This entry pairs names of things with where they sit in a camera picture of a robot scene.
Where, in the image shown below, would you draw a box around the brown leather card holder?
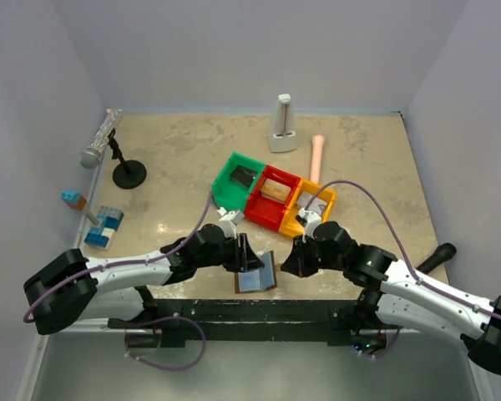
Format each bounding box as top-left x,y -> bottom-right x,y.
235,251 -> 278,294

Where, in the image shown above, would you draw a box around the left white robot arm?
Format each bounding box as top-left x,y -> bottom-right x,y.
23,224 -> 264,335

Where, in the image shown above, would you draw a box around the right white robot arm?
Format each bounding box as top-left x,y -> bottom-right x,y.
281,222 -> 501,376

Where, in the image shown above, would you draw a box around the cards in yellow bin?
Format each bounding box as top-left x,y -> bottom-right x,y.
296,192 -> 327,216

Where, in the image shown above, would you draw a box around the cards in red bin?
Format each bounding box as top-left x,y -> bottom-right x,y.
260,179 -> 291,203

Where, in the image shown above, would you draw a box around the yellow plastic bin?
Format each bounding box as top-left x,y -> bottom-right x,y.
279,179 -> 337,237

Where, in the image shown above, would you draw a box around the green plastic bin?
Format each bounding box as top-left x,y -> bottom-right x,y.
212,152 -> 266,211

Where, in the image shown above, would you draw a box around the red plastic bin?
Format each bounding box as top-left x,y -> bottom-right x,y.
244,165 -> 301,231

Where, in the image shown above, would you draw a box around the black item in green bin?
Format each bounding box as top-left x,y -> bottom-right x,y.
230,165 -> 257,188

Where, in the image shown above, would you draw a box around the black microphone stand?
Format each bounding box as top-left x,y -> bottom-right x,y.
109,129 -> 147,190

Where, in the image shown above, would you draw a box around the blue toy brick stack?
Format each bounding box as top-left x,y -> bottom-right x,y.
84,206 -> 124,250

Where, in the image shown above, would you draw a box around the pink toy microphone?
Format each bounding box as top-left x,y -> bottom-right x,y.
310,135 -> 325,184

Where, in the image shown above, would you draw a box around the white metronome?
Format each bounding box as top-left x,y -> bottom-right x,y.
267,94 -> 298,153

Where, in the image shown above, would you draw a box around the blue orange toy block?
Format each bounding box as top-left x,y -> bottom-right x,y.
60,190 -> 87,211

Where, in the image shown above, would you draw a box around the silver glitter microphone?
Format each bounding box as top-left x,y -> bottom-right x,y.
79,109 -> 123,170

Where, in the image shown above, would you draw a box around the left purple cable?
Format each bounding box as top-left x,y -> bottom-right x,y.
23,190 -> 226,325

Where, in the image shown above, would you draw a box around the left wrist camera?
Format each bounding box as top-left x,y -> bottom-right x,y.
218,210 -> 245,238

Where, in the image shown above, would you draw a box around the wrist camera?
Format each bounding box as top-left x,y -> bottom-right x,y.
218,210 -> 245,238
296,208 -> 321,238

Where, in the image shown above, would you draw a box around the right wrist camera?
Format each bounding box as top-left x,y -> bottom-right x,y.
296,208 -> 321,238

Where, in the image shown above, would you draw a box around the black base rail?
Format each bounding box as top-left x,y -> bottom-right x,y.
109,299 -> 396,348

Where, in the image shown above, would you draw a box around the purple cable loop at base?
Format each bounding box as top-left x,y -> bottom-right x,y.
124,315 -> 208,371

